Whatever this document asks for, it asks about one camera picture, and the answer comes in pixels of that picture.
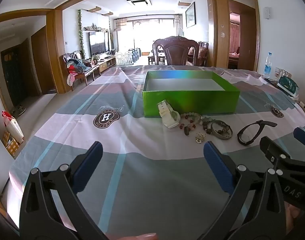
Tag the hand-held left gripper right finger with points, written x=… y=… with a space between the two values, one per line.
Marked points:
x=217 y=165

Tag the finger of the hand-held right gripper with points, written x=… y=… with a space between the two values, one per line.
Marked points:
x=270 y=147
x=303 y=137

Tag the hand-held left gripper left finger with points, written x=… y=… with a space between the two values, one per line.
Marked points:
x=90 y=165

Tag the green cardboard box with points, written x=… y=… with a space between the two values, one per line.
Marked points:
x=192 y=102

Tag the person's right hand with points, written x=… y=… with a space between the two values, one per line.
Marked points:
x=291 y=215

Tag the person's left hand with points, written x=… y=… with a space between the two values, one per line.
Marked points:
x=142 y=237

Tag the black wristband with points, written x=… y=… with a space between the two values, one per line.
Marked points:
x=243 y=130

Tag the small gold pendant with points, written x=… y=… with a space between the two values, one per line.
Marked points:
x=200 y=138

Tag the checked printed tablecloth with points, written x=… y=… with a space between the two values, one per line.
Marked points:
x=117 y=135

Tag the green framed gift box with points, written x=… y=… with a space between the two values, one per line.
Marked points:
x=288 y=85

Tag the white wristwatch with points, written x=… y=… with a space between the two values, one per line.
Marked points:
x=168 y=116

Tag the plastic water bottle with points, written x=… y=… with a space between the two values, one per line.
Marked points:
x=267 y=66

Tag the red and white paper bag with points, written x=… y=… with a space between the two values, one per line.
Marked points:
x=13 y=127

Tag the pair of shoes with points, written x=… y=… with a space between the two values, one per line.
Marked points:
x=19 y=110

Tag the wooden chair with clothes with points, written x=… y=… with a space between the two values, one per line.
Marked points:
x=77 y=67

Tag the wooden television cabinet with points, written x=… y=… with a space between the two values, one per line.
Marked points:
x=107 y=63

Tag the wooden armchair with cushion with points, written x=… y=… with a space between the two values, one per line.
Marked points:
x=198 y=55

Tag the white baby fence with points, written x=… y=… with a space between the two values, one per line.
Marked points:
x=130 y=55

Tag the dark entrance door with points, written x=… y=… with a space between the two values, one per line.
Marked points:
x=12 y=75

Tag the carved dark wooden chair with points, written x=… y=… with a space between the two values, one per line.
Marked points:
x=176 y=52

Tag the flat screen television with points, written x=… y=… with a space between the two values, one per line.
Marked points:
x=98 y=43

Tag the green ivy garland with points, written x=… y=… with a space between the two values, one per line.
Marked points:
x=81 y=35

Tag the black ceiling lamp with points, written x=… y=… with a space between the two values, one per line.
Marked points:
x=139 y=1

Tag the framed wall painting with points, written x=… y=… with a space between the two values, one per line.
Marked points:
x=190 y=15

